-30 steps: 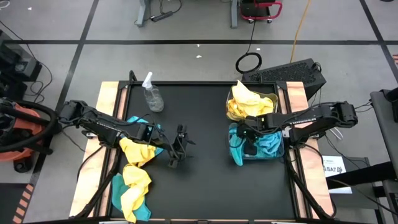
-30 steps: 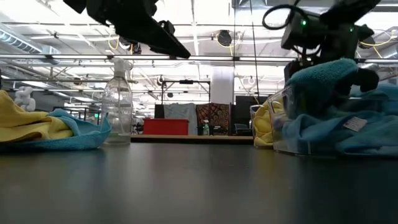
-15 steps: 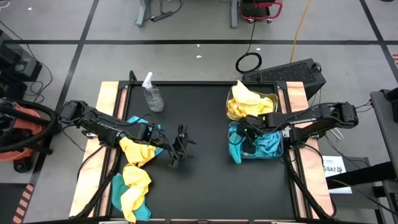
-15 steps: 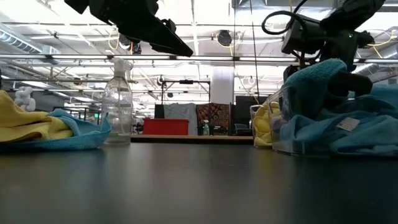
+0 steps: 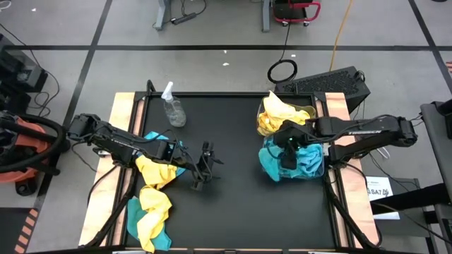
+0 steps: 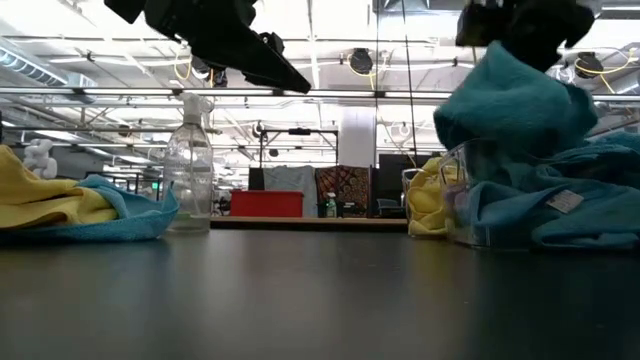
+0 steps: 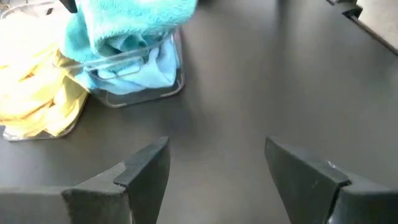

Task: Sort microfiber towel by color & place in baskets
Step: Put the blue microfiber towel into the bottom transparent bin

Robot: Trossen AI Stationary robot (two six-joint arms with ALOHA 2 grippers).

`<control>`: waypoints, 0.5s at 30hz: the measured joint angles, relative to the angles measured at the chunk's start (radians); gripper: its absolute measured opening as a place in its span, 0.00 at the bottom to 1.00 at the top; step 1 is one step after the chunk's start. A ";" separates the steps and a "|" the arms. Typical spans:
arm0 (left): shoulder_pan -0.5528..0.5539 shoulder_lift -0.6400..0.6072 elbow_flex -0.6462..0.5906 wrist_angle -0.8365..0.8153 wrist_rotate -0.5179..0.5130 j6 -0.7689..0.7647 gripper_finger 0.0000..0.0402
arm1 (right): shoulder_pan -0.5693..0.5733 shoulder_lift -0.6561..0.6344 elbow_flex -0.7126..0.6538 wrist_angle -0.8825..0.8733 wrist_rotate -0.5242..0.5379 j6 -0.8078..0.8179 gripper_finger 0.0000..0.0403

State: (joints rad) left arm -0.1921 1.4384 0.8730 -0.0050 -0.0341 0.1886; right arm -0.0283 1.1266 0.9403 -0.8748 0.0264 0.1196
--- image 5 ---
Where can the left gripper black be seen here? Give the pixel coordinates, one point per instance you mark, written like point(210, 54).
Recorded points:
point(205, 173)

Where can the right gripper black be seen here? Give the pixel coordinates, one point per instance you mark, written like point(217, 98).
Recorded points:
point(293, 132)

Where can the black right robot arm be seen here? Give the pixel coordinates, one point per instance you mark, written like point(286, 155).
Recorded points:
point(363, 128)

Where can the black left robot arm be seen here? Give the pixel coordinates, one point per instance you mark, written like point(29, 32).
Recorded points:
point(120, 141)

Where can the clear spray bottle white nozzle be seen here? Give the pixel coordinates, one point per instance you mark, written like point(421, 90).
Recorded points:
point(174, 113)

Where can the wooden table side board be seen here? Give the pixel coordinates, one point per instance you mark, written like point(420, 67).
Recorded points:
point(121, 106)
point(337, 106)

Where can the black computer tower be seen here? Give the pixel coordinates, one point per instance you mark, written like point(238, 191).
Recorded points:
point(325, 83)

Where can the white paper sign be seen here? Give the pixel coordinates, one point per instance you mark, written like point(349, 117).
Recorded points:
point(379, 185)

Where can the black silver clamp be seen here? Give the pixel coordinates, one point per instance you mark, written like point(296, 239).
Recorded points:
point(103, 153)

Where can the black power strip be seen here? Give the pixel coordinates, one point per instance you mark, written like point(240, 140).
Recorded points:
point(183, 18)

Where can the grey desk leg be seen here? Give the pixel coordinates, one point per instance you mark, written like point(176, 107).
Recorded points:
point(265, 16)
point(163, 14)

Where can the red black cart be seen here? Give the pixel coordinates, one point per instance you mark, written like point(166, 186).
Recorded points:
point(291, 10)

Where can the orange black shop vacuum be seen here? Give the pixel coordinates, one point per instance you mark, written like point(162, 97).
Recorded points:
point(21, 141)

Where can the black equipment box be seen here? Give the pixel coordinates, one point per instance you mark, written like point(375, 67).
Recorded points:
point(17, 70)

